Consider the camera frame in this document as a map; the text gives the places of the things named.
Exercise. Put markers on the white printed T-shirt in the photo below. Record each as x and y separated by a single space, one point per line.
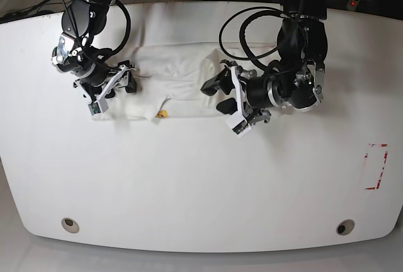
169 80

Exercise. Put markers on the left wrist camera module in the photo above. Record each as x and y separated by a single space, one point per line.
239 125

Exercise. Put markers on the right table cable grommet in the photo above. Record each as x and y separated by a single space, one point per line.
345 227

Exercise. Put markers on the left table cable grommet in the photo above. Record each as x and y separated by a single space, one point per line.
70 225

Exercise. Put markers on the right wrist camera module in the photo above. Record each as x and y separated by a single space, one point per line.
98 107

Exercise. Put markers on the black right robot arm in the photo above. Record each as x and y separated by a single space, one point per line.
81 21

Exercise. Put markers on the table cable grommet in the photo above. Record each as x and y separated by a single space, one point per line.
345 227
70 225

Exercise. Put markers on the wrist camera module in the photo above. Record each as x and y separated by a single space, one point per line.
98 107
239 125

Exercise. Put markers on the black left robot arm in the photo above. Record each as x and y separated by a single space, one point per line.
290 74

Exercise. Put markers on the red tape rectangle marker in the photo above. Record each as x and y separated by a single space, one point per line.
374 166

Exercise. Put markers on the black tripod leg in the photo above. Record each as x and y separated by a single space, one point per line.
42 8

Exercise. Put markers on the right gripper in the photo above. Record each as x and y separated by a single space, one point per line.
94 84

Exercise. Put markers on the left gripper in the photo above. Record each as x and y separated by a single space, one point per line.
235 76

